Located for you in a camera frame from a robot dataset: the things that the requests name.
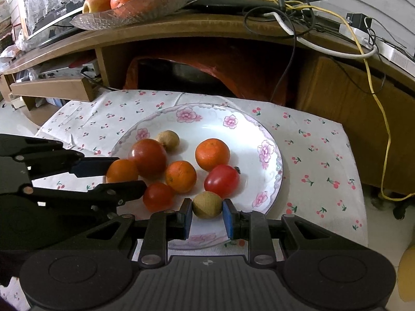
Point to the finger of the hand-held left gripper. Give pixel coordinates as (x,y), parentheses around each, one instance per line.
(94,166)
(97,194)

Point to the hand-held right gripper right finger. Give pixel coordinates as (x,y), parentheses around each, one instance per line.
(228,221)

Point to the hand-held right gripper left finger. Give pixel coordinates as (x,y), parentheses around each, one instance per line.
(187,217)

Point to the tan round longan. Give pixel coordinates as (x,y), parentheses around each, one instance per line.
(207,204)
(169,140)

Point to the small orange tangerine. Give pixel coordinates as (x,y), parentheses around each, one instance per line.
(212,154)
(121,170)
(181,176)

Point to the round red tomato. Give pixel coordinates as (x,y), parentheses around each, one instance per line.
(159,196)

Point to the oblong red tomato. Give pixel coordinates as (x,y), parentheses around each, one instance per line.
(222,178)

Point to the white floral plate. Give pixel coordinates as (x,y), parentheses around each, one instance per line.
(201,120)

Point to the dark red tomato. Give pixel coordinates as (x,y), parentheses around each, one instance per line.
(149,157)

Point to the open wooden drawer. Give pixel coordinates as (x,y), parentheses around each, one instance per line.
(48,87)

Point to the cherry print tablecloth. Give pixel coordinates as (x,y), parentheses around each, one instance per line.
(308,168)

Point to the glass fruit dish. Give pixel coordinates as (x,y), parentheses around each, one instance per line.
(97,20)

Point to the red cloth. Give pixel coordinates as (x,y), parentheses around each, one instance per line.
(223,69)

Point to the black flat device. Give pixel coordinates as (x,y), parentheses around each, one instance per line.
(55,17)

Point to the yellow apple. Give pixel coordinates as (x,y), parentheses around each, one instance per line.
(97,0)

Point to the wooden cabinet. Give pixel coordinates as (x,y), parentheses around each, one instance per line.
(194,27)

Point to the white lace cloth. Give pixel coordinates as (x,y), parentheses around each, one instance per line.
(48,0)

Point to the yellow object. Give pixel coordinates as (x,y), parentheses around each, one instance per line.
(407,275)

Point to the black router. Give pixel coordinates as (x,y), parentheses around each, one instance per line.
(227,5)

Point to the white power strip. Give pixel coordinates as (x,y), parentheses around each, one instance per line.
(395,53)

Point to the black power adapter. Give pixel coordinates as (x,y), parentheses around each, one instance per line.
(356,19)

